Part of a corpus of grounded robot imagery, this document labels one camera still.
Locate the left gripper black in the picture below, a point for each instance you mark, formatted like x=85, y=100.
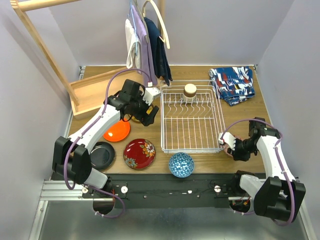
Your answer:
x=147, y=116

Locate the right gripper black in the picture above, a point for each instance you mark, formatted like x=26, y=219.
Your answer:
x=237, y=156

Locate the red white patterned bowl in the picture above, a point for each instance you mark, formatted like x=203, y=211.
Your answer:
x=227, y=147

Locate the white wire dish rack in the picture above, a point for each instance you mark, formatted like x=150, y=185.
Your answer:
x=193, y=116

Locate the white brown metal cup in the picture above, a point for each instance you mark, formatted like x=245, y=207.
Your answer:
x=189, y=93

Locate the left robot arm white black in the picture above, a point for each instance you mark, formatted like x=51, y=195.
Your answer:
x=71, y=155

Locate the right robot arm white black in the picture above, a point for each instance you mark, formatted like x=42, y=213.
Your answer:
x=280, y=196

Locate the wooden clothes rack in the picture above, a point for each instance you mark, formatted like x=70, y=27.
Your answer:
x=86, y=95

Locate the yellow patterned small plate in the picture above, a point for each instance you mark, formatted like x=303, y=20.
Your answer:
x=132, y=118

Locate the orange plate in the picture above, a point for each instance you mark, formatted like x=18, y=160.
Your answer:
x=117, y=132

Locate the red floral plate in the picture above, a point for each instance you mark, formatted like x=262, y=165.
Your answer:
x=139, y=154

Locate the navy hanging cloth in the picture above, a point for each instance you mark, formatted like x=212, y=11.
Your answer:
x=159, y=57

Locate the blue patterned bowl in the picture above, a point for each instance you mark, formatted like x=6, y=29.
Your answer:
x=181, y=165

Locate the lilac hanging cloth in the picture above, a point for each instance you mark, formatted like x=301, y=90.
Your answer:
x=147, y=64

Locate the white hanging cloth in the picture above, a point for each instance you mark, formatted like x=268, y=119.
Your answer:
x=133, y=46

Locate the blue red patterned folded cloth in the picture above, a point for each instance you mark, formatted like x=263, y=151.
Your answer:
x=234, y=84

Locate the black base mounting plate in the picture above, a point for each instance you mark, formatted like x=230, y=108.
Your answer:
x=166, y=191

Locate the wooden hanger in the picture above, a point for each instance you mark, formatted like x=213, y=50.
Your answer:
x=159, y=9

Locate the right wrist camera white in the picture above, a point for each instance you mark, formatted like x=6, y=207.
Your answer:
x=220, y=138

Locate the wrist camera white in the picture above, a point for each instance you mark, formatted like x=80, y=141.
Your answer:
x=220, y=138
x=150, y=94

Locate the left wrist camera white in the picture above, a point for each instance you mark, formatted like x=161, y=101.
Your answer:
x=150, y=94

